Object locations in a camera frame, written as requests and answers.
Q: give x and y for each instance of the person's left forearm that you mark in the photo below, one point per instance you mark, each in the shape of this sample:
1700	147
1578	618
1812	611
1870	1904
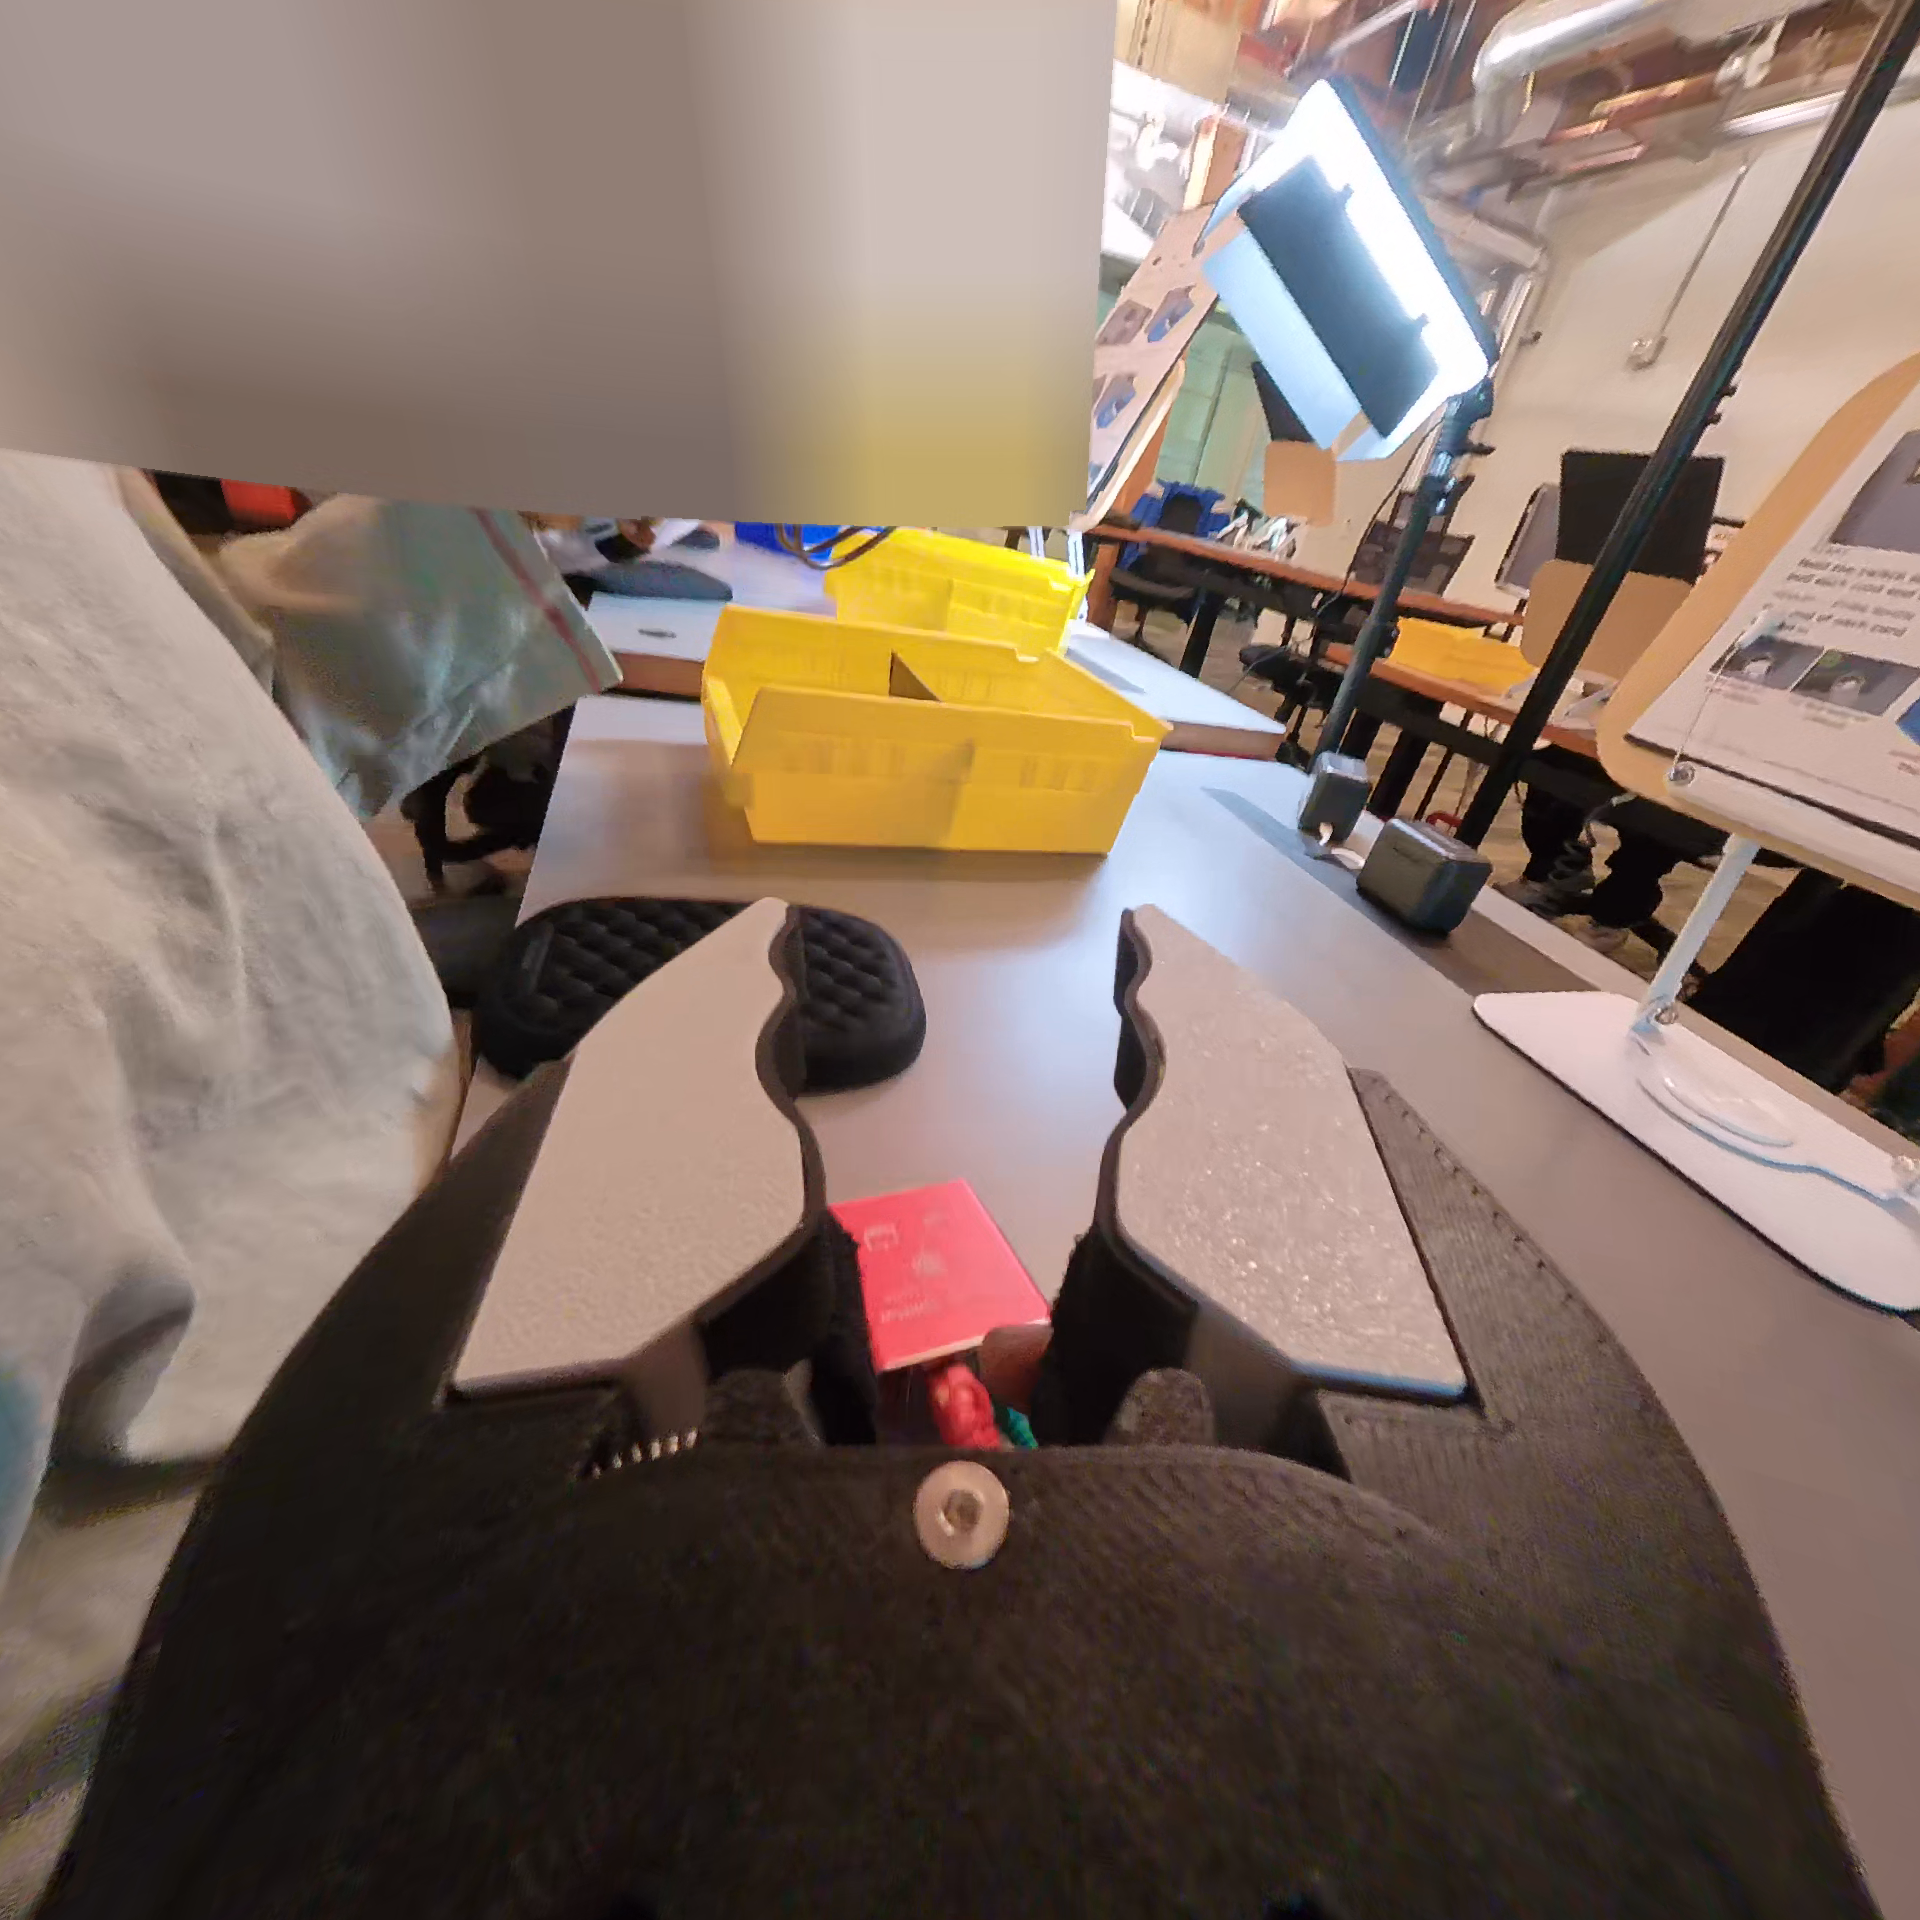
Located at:
434	646

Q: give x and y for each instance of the blue plastic bin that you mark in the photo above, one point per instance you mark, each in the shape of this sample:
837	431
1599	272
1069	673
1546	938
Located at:
788	541

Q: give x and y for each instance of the black light stand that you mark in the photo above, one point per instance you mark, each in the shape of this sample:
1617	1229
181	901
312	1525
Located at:
1394	599

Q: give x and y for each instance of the cardboard box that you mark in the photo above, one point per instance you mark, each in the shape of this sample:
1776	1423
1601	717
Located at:
1576	615

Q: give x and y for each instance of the black monitor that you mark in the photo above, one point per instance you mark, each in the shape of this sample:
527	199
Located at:
1642	511

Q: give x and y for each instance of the grey desk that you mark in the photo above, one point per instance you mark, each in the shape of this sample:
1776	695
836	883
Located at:
1020	1021

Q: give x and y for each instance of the yellow plastic bin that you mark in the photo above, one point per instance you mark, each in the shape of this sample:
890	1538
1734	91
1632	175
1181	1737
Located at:
961	592
930	779

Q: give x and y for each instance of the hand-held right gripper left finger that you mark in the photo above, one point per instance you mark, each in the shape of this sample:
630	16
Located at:
645	1184

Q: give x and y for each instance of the red ethernet splitter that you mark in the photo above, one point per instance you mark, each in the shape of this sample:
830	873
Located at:
938	1275

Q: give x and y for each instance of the person's right hand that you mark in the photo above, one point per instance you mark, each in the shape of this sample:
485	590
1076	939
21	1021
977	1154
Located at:
1018	1359

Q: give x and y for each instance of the wooden table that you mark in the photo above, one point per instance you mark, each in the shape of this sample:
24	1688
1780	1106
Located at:
1277	570
1471	704

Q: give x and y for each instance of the black quilted wrist pad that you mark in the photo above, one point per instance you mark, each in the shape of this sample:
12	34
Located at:
856	1005

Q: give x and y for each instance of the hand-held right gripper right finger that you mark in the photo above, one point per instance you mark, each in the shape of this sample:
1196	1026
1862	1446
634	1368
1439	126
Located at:
1277	1215

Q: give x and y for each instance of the small yellow bin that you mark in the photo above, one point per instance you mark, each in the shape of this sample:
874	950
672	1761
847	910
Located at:
1455	656

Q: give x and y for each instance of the grey power adapter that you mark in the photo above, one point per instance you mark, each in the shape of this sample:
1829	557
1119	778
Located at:
1425	878
1336	797

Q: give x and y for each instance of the silver air duct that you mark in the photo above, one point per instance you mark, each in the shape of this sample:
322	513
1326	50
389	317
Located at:
1576	37

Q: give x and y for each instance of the black slanted pole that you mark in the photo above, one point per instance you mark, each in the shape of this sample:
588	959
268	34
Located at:
1680	451

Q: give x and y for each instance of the studio light panel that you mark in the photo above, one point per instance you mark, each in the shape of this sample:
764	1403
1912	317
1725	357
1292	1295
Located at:
1349	270

